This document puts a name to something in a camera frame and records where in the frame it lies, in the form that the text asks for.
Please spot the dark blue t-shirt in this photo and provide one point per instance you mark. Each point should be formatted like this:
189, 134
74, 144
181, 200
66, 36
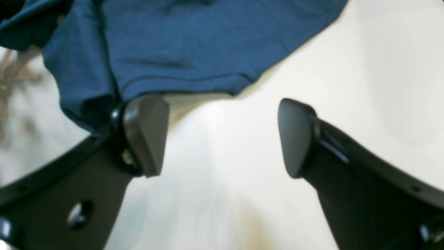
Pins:
103, 52

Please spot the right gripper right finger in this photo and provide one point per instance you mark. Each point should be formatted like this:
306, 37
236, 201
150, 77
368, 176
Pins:
368, 203

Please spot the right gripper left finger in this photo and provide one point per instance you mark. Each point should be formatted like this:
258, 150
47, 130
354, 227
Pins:
72, 203

